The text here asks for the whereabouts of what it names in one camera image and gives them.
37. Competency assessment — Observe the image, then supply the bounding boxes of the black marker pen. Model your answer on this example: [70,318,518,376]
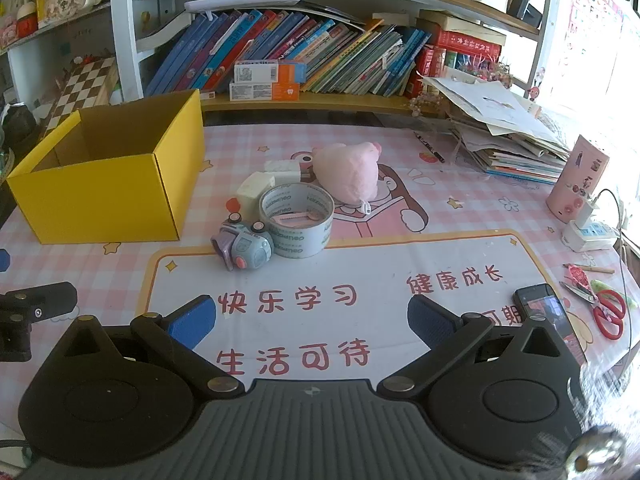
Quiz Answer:
[413,131,446,163]

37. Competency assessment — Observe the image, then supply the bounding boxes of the green paper scrap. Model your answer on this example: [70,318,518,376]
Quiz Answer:
[590,280,638,311]

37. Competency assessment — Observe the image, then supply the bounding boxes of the pile of papers and booklets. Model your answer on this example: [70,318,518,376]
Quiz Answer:
[422,76,573,185]

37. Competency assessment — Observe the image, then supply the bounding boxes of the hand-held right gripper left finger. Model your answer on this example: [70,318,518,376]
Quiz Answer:
[50,294,243,395]

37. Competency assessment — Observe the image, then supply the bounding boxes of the pink dried flowers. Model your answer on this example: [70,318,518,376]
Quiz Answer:
[407,62,513,116]

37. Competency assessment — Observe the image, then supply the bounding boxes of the black box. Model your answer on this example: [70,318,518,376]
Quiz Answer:
[506,0,543,28]

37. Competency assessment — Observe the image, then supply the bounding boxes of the pink plush toy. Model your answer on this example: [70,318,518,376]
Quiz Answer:
[312,141,385,216]

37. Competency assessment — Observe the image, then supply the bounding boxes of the orange white carton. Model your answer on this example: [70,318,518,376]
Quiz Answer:
[233,58,307,83]
[229,81,301,102]

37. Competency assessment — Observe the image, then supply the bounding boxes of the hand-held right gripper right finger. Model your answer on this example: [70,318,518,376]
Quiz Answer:
[376,293,585,395]

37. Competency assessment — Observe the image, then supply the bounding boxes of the black smartphone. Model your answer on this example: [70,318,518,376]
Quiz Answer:
[512,283,588,366]

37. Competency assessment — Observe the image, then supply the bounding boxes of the white charger plug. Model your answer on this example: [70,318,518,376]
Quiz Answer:
[575,195,603,231]

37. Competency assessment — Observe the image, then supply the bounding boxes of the red patterned paper piece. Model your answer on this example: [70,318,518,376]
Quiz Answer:
[565,266,593,291]

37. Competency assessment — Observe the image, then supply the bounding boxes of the blue purple toy camera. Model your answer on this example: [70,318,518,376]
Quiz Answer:
[210,213,275,272]

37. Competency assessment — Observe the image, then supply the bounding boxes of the alphabet wall poster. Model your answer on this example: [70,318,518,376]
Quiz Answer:
[550,0,626,106]

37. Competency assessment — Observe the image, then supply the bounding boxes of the white power strip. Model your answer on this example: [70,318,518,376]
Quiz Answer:
[562,222,621,253]

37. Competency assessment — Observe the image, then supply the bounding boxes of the dark round object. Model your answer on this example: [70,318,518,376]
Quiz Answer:
[0,102,38,148]

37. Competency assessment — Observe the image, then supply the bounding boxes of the thick red dictionary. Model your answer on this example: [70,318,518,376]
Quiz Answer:
[430,30,502,59]

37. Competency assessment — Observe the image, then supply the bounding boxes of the white framed wooden bookshelf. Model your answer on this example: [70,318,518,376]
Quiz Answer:
[109,0,556,118]

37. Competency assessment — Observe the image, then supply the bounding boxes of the wooden pencil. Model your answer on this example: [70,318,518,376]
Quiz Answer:
[562,262,616,275]

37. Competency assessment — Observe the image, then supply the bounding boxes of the red handled scissors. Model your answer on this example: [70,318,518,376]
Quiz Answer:
[560,280,628,340]

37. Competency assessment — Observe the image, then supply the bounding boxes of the small pink bar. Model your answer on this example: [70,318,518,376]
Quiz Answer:
[272,211,321,226]

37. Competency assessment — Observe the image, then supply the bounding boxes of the white cable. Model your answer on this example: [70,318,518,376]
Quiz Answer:
[597,188,632,273]

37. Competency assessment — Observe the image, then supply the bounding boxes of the white foam block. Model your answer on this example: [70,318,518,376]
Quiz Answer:
[236,171,277,213]
[263,159,316,183]

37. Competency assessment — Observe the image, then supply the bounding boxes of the red standing books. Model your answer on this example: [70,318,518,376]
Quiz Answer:
[407,46,448,98]

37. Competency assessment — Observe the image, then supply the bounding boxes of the clear packing tape roll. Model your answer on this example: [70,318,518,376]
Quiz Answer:
[258,183,335,259]

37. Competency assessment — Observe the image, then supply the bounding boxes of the yellow cardboard box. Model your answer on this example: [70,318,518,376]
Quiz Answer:
[6,89,207,245]

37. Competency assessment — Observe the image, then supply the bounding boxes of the wooden chessboard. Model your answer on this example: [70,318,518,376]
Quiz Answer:
[42,57,118,138]

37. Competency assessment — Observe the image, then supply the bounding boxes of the row of colourful books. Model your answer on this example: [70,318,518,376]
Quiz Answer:
[145,7,433,98]

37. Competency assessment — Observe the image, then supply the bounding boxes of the pink checked cartoon desk mat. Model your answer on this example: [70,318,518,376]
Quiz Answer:
[0,122,640,411]

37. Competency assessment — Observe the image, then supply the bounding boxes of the pink cylindrical holder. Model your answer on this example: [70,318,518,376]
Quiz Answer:
[546,135,610,223]

